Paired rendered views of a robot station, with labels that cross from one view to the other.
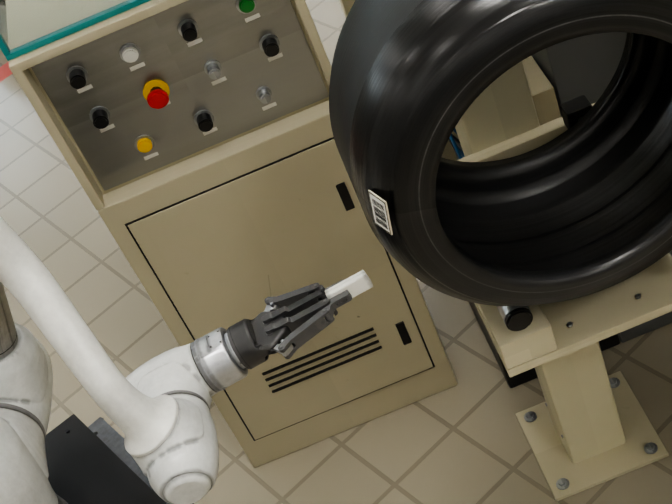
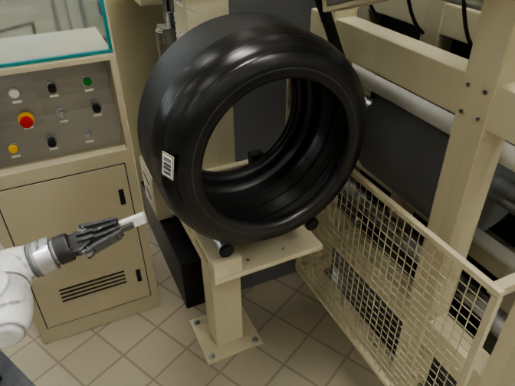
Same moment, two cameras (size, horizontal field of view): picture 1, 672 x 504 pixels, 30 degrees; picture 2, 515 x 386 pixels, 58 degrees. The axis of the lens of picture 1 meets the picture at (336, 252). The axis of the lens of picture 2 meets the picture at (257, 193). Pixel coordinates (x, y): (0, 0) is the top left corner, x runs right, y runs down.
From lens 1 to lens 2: 0.73 m
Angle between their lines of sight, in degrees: 22
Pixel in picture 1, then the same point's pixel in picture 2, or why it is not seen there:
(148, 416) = not seen: outside the picture
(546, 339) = (237, 264)
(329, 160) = (117, 175)
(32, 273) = not seen: outside the picture
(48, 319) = not seen: outside the picture
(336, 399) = (97, 308)
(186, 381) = (18, 266)
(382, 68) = (183, 76)
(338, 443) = (94, 332)
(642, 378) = (250, 306)
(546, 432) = (204, 330)
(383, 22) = (185, 56)
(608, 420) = (237, 324)
